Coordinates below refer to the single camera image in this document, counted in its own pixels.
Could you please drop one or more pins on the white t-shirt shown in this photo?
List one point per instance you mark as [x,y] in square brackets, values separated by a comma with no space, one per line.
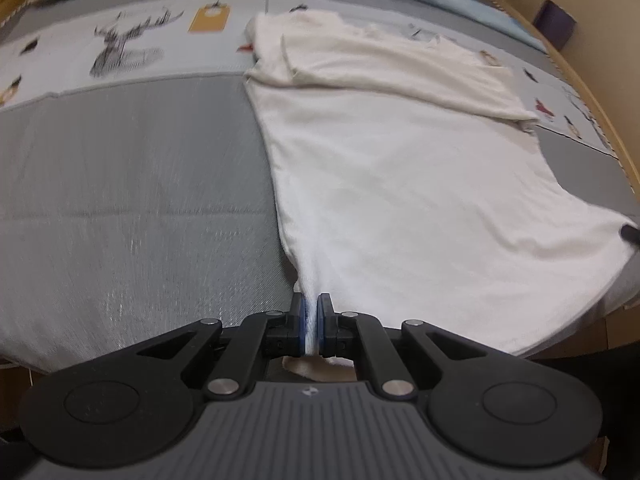
[410,184]

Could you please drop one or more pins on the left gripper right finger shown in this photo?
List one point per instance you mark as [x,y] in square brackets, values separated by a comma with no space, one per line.
[499,409]

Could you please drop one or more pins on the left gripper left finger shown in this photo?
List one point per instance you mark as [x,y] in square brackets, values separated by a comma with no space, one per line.
[132,404]

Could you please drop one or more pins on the grey printed bed cover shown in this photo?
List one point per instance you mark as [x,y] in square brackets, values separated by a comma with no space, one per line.
[136,190]

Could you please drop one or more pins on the purple box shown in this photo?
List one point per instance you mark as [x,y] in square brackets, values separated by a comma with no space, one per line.
[555,24]

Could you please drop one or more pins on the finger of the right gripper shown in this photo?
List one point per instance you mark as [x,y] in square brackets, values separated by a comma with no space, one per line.
[630,234]

